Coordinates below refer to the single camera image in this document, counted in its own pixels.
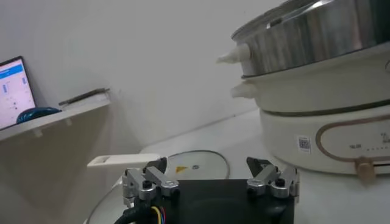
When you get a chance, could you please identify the stainless steel steamer basket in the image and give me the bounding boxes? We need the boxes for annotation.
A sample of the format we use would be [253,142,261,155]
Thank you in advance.
[216,0,390,79]

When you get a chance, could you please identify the blue computer mouse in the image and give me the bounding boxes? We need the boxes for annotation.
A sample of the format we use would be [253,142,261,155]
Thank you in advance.
[16,106,62,125]

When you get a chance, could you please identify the white side table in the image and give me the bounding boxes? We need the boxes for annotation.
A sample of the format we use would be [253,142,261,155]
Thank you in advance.
[0,96,112,144]

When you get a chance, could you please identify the black corrugated left wrist cable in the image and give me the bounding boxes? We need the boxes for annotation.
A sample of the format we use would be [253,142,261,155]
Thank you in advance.
[114,200,168,224]

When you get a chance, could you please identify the glass lid with white handle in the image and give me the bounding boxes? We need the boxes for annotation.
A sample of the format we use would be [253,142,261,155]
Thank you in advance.
[86,149,231,224]

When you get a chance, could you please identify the black laptop with lit screen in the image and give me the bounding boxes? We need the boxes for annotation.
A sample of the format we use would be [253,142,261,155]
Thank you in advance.
[0,55,37,131]

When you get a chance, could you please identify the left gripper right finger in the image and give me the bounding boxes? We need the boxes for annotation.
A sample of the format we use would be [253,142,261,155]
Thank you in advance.
[246,156,301,203]

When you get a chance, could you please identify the white flat box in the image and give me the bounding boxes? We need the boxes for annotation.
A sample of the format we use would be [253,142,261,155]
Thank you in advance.
[60,92,111,112]

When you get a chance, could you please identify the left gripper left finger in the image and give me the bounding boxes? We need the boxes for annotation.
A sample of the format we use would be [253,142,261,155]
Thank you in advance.
[121,157,181,208]

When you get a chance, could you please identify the black flat device box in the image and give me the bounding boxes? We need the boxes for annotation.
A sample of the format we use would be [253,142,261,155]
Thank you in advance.
[58,88,111,107]

